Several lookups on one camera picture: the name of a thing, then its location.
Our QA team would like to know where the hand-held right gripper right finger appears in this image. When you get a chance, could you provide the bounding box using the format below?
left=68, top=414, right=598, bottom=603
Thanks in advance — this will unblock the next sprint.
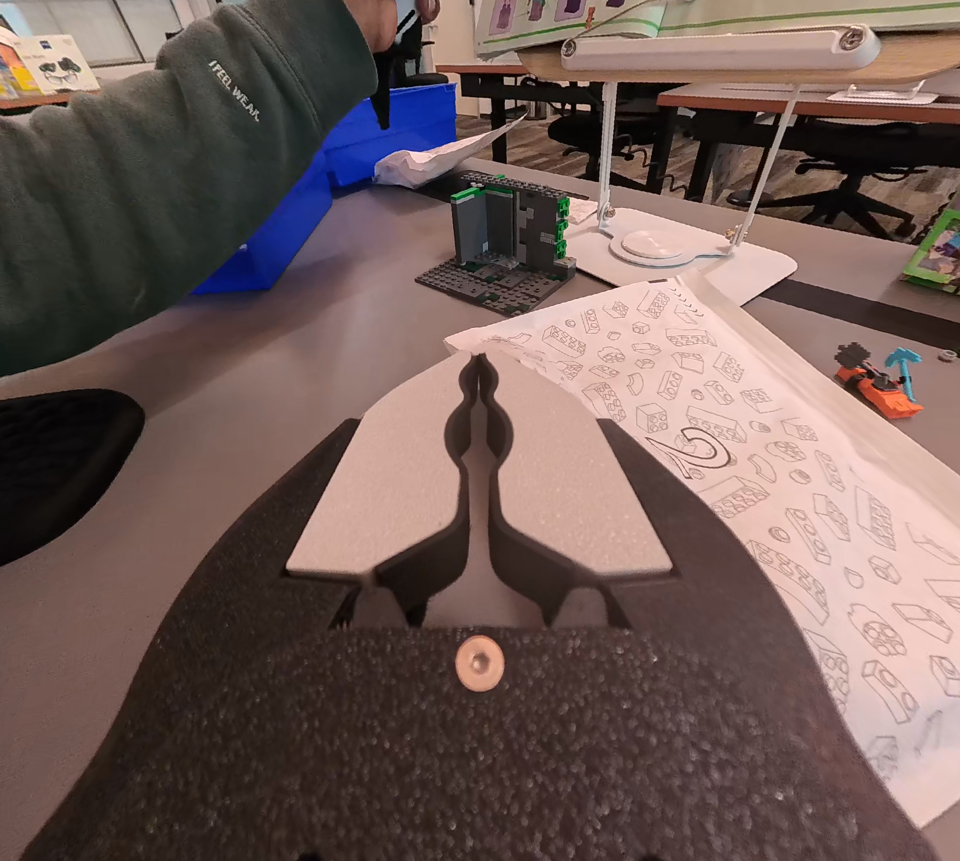
left=478, top=349, right=675, bottom=628

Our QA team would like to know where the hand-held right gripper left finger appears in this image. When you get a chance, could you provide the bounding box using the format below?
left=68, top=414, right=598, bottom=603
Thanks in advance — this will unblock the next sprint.
left=285, top=351, right=481, bottom=628

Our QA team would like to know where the paper bag with line drawings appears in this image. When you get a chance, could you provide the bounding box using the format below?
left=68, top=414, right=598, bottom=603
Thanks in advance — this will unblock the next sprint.
left=372, top=114, right=531, bottom=192
left=444, top=276, right=960, bottom=829

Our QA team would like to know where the grey brick build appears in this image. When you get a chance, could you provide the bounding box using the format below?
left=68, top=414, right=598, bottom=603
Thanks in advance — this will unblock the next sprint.
left=414, top=172, right=579, bottom=319

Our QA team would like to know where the white and wooden book stand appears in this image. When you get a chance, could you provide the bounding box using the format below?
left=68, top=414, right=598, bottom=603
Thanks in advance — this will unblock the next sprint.
left=517, top=0, right=960, bottom=308

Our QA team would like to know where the person's left forearm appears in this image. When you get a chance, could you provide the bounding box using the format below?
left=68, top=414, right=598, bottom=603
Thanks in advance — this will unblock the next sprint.
left=0, top=0, right=381, bottom=379

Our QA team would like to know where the office desk with orange edge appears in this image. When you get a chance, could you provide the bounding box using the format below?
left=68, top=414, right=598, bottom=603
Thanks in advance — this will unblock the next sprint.
left=435, top=62, right=960, bottom=204

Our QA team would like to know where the side desk with small posters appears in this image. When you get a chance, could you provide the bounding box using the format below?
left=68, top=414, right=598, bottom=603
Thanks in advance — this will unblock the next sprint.
left=0, top=34, right=104, bottom=114

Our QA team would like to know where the black mesh chair armrest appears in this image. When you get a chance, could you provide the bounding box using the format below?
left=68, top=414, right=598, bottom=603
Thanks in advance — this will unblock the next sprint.
left=0, top=388, right=147, bottom=568

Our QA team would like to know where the small orange brick figure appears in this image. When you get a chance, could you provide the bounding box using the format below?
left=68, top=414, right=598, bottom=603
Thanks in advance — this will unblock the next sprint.
left=834, top=343, right=926, bottom=420

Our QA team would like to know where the black office chair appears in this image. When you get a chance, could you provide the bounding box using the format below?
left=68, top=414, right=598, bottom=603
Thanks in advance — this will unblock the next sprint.
left=726, top=118, right=921, bottom=241

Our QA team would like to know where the green toy brick set box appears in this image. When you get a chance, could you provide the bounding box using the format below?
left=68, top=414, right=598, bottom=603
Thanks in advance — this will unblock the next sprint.
left=903, top=208, right=960, bottom=297

